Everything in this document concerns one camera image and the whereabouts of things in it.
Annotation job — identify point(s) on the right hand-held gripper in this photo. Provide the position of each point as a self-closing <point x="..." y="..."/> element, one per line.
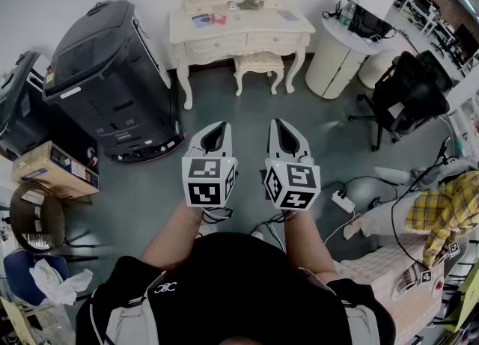
<point x="295" y="182"/>

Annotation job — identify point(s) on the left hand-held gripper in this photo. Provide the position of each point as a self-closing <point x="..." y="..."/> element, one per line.
<point x="202" y="182"/>

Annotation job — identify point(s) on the cream upholstered stool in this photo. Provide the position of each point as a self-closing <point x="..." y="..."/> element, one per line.
<point x="258" y="61"/>

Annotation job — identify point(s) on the cream ornate dressing table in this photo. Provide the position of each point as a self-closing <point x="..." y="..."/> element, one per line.
<point x="258" y="25"/>

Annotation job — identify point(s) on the person's right forearm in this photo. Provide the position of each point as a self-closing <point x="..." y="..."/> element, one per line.
<point x="307" y="246"/>

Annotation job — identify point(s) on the person's left forearm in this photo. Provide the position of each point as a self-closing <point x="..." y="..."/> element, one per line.
<point x="168" y="238"/>

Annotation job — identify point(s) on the white power strip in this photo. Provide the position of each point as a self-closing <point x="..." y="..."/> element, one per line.
<point x="342" y="201"/>

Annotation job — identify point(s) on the person's left shoe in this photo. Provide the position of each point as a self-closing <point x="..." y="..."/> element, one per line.
<point x="205" y="229"/>

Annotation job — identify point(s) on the person's shoe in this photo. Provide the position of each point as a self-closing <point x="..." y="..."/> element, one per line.
<point x="205" y="229"/>
<point x="258" y="234"/>

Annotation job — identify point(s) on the white round cabinet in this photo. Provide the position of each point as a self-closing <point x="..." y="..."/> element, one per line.
<point x="333" y="66"/>

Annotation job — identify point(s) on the person's right shoe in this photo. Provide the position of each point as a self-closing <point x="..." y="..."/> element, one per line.
<point x="258" y="234"/>

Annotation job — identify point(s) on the white cylinder bin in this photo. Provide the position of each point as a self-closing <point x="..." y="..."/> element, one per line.
<point x="374" y="70"/>

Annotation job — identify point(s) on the large black mobile robot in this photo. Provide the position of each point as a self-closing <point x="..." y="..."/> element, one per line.
<point x="105" y="85"/>

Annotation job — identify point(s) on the blue booklet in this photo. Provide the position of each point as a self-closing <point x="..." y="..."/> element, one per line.
<point x="202" y="20"/>

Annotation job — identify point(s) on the red card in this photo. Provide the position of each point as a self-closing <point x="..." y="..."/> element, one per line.
<point x="219" y="19"/>

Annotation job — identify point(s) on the light blue card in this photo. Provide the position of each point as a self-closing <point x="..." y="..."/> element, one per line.
<point x="287" y="15"/>

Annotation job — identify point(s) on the small white card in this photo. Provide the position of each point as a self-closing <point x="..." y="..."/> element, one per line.
<point x="236" y="17"/>

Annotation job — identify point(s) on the black office chair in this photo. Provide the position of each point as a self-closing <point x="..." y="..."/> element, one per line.
<point x="411" y="100"/>

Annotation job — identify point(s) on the person's black shirt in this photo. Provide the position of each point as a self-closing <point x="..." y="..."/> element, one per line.
<point x="239" y="280"/>

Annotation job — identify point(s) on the clear water bottle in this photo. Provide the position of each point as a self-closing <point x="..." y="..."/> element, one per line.
<point x="346" y="14"/>

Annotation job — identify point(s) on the grey folded cloth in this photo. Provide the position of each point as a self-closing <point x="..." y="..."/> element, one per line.
<point x="247" y="5"/>

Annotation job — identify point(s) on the black bag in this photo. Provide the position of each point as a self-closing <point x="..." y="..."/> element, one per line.
<point x="368" y="23"/>

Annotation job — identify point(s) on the yellow plaid cloth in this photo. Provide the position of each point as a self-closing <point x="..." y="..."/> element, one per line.
<point x="441" y="205"/>

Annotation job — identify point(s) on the pink covered table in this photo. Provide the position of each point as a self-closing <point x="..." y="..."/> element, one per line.
<point x="393" y="280"/>

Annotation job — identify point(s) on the cardboard box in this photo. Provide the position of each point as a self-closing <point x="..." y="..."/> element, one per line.
<point x="41" y="171"/>

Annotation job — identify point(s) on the row of office desks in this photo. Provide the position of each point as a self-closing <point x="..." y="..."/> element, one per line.
<point x="430" y="10"/>

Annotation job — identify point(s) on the black machine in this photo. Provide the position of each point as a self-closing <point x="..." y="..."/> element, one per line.
<point x="18" y="119"/>

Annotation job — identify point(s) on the white crumpled cloth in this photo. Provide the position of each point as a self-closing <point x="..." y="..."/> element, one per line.
<point x="56" y="283"/>

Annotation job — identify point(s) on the blue chair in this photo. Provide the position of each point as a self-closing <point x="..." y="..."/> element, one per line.
<point x="18" y="272"/>

